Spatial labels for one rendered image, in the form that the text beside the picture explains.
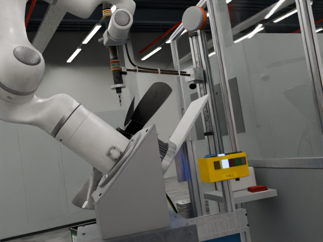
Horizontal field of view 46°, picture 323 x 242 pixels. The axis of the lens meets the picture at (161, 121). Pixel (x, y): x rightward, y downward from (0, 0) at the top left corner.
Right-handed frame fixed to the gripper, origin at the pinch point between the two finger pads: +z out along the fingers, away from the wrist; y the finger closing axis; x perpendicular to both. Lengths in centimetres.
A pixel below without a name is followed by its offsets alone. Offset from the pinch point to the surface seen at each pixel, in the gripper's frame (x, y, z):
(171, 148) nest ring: -52, 20, 0
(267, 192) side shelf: -80, 62, -6
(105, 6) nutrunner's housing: 16.9, -1.3, -1.2
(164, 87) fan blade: -23.5, 21.0, -1.4
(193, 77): -14, 48, 31
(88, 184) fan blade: -63, -19, 6
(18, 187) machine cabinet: -80, -112, 541
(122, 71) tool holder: -13.6, 2.7, -0.1
